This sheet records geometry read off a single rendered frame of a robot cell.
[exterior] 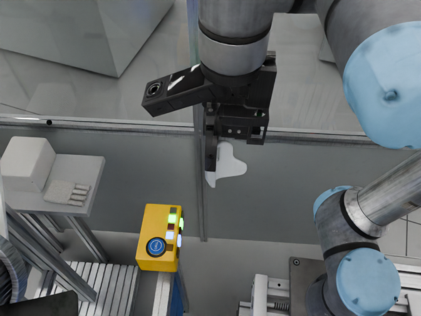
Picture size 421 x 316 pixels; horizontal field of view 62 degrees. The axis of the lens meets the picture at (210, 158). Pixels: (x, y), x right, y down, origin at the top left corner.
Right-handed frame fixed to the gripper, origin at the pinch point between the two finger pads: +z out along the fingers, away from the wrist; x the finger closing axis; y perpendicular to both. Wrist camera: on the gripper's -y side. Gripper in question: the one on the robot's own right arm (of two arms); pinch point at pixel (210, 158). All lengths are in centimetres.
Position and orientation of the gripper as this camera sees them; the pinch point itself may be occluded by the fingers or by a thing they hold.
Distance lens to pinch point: 55.6
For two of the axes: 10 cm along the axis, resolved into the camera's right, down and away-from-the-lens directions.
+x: 0.7, -8.1, 5.8
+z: -0.2, 5.8, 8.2
